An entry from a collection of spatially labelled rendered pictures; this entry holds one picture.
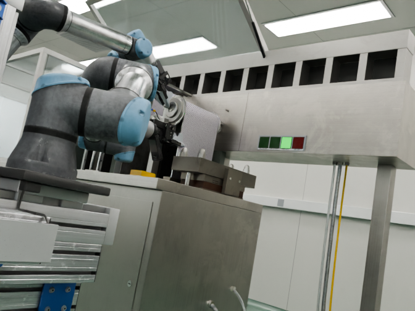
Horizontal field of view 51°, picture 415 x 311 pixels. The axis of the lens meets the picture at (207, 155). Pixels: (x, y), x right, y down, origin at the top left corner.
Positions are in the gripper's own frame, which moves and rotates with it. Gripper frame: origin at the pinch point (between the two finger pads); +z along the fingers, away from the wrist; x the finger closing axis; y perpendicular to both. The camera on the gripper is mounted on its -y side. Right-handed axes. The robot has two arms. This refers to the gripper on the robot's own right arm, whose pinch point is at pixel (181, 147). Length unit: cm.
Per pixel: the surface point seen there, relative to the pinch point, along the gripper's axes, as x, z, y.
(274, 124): -27.7, 29.2, 18.6
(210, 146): -0.3, 19.0, 4.9
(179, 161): -8.1, -7.3, -8.0
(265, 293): 111, 262, -92
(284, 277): 92, 262, -72
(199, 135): -0.3, 10.0, 8.1
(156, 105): 23.6, 0.5, 20.6
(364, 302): -72, 45, -51
